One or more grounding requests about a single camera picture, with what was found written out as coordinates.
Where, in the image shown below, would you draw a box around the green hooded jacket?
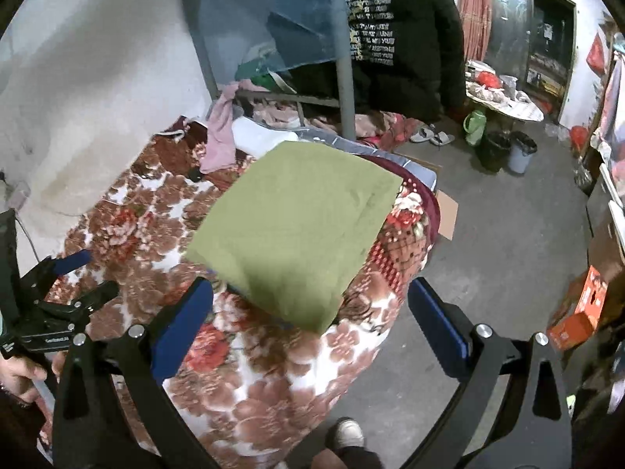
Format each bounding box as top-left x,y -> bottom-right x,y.
186,142 -> 402,335

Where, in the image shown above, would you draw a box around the person's left hand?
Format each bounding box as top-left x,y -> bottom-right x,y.
1,351 -> 67,410

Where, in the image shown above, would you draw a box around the floral brown bed blanket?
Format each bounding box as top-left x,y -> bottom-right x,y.
48,119 -> 441,468

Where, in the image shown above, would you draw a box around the orange cardboard box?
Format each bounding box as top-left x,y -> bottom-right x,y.
546,266 -> 608,351

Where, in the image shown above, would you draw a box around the pink cloth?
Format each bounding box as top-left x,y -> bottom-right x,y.
199,82 -> 239,174

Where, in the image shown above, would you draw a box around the white shoe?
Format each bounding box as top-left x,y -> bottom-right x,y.
325,417 -> 366,451

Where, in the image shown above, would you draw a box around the flat cardboard piece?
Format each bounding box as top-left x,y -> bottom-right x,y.
436,190 -> 459,242

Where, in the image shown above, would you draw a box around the grey bucket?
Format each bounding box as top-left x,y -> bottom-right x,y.
507,131 -> 537,175

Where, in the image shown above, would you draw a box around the black waste bin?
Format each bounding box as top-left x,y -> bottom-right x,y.
477,131 -> 512,174

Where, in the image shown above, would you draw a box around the grey slippers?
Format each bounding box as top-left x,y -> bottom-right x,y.
409,125 -> 455,147

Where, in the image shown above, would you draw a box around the green thermos jug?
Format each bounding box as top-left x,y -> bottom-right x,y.
463,109 -> 487,147

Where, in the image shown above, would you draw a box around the blue mosquito net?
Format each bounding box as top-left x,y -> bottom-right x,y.
199,0 -> 338,84

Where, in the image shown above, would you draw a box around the round cluttered table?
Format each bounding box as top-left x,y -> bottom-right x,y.
465,59 -> 545,123

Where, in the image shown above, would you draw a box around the black printed hanging shirt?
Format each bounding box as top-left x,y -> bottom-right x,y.
292,0 -> 467,123

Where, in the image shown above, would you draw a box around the black power cable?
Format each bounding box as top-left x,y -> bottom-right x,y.
14,214 -> 43,265

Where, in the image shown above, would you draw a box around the metal bunk bed frame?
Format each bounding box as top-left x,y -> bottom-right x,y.
182,0 -> 356,139

